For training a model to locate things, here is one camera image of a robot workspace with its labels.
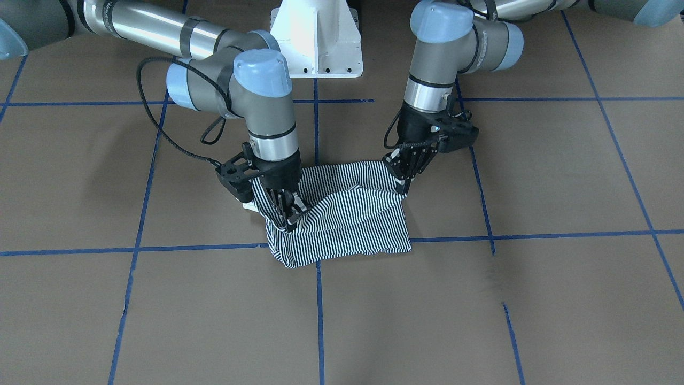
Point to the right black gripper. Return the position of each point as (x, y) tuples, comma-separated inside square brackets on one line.
[(281, 174)]

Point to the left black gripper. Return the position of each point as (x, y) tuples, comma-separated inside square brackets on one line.
[(415, 127)]

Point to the navy white striped polo shirt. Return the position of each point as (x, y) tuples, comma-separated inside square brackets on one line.
[(353, 209)]

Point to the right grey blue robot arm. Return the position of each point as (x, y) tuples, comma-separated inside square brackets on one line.
[(211, 69)]

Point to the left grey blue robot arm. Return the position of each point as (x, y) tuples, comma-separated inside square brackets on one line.
[(461, 37)]

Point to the brown paper table cover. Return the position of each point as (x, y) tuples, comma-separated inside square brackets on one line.
[(550, 253)]

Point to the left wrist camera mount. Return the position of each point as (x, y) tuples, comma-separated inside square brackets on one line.
[(456, 131)]

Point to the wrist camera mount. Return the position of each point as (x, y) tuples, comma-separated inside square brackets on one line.
[(232, 175), (456, 131)]

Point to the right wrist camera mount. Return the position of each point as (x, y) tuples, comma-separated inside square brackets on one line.
[(232, 175)]

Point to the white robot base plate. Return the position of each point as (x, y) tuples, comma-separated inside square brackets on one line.
[(319, 39)]

